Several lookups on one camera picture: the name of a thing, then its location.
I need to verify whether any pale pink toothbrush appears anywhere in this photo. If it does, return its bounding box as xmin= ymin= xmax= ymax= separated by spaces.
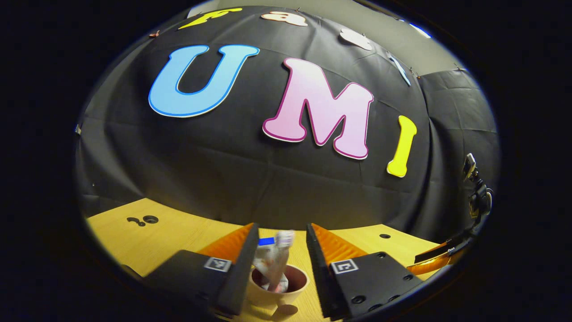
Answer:
xmin=267 ymin=230 xmax=296 ymax=293

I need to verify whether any black backdrop cloth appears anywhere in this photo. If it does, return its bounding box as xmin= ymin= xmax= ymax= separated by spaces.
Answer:
xmin=74 ymin=5 xmax=501 ymax=244

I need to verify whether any yellow wooden desktop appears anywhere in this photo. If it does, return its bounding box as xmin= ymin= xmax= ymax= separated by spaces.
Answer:
xmin=87 ymin=198 xmax=441 ymax=322

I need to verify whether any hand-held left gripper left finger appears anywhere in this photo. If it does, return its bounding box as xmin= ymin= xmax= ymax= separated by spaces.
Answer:
xmin=143 ymin=222 xmax=260 ymax=316

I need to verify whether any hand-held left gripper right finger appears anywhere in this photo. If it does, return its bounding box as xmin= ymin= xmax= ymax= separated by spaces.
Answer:
xmin=306 ymin=222 xmax=423 ymax=320

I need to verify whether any beige cup with brown inside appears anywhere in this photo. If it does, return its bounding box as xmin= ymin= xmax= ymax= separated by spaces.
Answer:
xmin=246 ymin=263 xmax=310 ymax=322

